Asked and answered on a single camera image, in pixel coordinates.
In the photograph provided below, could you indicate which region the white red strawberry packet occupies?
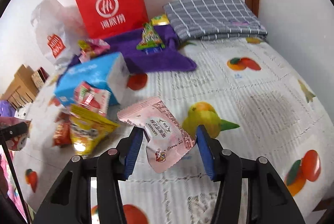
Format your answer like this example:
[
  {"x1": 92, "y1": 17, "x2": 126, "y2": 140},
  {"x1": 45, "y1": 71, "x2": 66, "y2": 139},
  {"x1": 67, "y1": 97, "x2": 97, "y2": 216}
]
[{"x1": 74, "y1": 81, "x2": 111, "y2": 117}]

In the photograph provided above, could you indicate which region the grey checked folded cloth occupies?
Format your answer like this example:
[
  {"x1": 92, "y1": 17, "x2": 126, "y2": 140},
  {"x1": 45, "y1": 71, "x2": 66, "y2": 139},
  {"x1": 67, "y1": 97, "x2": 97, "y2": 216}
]
[{"x1": 163, "y1": 0, "x2": 268, "y2": 42}]

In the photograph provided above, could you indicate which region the red snack packet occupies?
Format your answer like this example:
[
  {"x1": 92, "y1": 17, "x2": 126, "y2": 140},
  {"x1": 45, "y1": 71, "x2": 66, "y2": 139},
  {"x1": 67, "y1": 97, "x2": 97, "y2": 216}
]
[{"x1": 53, "y1": 111, "x2": 72, "y2": 147}]

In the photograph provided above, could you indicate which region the purple plush item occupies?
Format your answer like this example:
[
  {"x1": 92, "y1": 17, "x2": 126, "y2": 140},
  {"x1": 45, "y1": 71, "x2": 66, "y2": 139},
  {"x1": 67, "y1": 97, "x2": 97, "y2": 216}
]
[{"x1": 0, "y1": 100, "x2": 16, "y2": 117}]

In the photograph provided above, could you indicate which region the brown patterned box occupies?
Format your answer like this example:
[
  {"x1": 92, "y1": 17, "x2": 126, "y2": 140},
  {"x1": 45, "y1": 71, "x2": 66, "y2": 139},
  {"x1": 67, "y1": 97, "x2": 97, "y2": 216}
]
[{"x1": 31, "y1": 67, "x2": 49, "y2": 90}]

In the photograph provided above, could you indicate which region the pale pink snack packet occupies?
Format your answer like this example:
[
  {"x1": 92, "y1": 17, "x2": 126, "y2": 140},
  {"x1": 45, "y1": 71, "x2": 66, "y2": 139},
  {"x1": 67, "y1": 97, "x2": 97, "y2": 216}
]
[{"x1": 117, "y1": 97, "x2": 195, "y2": 173}]

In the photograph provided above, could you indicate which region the purple towel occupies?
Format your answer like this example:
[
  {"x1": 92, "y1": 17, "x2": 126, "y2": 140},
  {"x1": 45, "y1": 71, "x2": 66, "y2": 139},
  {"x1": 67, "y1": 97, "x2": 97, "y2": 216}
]
[{"x1": 55, "y1": 25, "x2": 198, "y2": 84}]

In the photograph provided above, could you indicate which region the green snack packet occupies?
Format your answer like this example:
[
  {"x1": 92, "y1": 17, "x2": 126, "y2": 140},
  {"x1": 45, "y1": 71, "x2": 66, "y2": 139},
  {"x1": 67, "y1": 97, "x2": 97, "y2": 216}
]
[{"x1": 136, "y1": 23, "x2": 165, "y2": 52}]

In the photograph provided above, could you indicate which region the yellow triangular snack packet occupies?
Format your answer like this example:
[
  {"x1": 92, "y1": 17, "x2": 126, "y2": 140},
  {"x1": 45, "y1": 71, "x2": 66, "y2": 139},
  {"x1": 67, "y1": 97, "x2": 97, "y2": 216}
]
[{"x1": 70, "y1": 104, "x2": 120, "y2": 157}]

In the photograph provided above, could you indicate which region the blue snack packet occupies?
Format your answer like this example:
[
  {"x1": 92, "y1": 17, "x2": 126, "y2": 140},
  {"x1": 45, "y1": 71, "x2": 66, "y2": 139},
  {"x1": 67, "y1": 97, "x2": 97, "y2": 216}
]
[{"x1": 143, "y1": 47, "x2": 164, "y2": 54}]

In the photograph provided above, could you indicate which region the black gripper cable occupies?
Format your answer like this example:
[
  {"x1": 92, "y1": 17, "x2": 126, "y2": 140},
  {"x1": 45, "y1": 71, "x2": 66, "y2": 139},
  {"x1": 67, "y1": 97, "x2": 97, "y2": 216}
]
[{"x1": 0, "y1": 132, "x2": 33, "y2": 224}]

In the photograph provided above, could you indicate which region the wooden chair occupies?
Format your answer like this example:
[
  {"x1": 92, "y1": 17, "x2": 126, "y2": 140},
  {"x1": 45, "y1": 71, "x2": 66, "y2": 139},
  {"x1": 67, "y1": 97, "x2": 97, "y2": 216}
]
[{"x1": 1, "y1": 65, "x2": 38, "y2": 110}]

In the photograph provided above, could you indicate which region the yellow bag behind towel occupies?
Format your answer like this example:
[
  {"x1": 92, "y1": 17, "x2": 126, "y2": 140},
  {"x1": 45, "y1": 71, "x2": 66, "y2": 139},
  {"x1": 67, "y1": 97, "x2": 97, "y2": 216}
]
[{"x1": 151, "y1": 13, "x2": 170, "y2": 26}]

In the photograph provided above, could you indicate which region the white Miniso plastic bag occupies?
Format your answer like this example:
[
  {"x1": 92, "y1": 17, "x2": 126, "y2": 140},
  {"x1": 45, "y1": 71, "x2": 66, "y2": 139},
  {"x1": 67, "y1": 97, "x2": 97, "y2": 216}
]
[{"x1": 30, "y1": 0, "x2": 88, "y2": 69}]

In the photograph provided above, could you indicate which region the red paper shopping bag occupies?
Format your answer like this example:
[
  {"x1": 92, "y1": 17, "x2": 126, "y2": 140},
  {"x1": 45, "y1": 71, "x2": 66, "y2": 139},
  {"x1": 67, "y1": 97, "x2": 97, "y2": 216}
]
[{"x1": 76, "y1": 0, "x2": 149, "y2": 39}]

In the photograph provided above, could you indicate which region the fruit print tablecloth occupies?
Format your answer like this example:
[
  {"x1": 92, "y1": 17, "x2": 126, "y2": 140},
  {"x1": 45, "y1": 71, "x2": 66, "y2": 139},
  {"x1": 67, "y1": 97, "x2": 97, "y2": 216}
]
[{"x1": 11, "y1": 36, "x2": 334, "y2": 224}]

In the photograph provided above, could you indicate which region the pink yellow snack packet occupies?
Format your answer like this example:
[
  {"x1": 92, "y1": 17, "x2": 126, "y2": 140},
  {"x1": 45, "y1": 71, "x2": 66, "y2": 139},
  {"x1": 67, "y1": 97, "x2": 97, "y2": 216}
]
[{"x1": 78, "y1": 39, "x2": 110, "y2": 62}]

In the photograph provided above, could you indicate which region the blue tissue pack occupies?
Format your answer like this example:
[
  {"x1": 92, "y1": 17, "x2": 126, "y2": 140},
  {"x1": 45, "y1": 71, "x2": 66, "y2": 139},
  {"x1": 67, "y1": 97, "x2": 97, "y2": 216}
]
[{"x1": 54, "y1": 52, "x2": 130, "y2": 106}]

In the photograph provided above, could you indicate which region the pink candy packet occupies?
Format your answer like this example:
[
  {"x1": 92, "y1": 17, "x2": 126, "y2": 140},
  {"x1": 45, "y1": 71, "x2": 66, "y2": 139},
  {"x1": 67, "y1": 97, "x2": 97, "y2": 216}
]
[{"x1": 1, "y1": 116, "x2": 30, "y2": 151}]

